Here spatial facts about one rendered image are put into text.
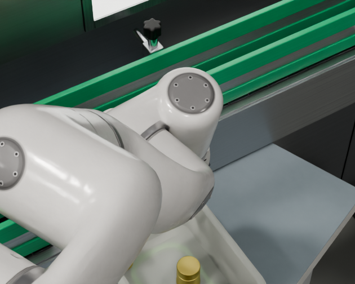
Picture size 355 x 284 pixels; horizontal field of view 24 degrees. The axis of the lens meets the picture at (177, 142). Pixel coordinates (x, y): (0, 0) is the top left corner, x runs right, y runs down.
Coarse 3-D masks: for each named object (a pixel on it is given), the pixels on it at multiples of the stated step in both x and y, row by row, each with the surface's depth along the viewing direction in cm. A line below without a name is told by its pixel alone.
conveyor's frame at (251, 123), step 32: (320, 64) 135; (352, 64) 137; (256, 96) 130; (288, 96) 133; (320, 96) 138; (352, 96) 144; (224, 128) 129; (256, 128) 134; (288, 128) 140; (224, 160) 135; (32, 256) 110
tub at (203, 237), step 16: (208, 208) 120; (192, 224) 125; (208, 224) 120; (160, 240) 125; (176, 240) 125; (192, 240) 125; (208, 240) 122; (224, 240) 117; (144, 256) 123; (160, 256) 123; (176, 256) 123; (208, 256) 123; (224, 256) 119; (240, 256) 115; (128, 272) 122; (144, 272) 122; (160, 272) 122; (208, 272) 122; (224, 272) 121; (240, 272) 116; (256, 272) 113
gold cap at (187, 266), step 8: (184, 256) 118; (192, 256) 118; (184, 264) 117; (192, 264) 117; (176, 272) 118; (184, 272) 116; (192, 272) 116; (176, 280) 120; (184, 280) 117; (192, 280) 117; (200, 280) 120
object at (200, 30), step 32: (192, 0) 137; (224, 0) 141; (256, 0) 146; (96, 32) 130; (128, 32) 134; (192, 32) 143; (32, 64) 127; (64, 64) 131; (96, 64) 135; (0, 96) 128; (32, 96) 132
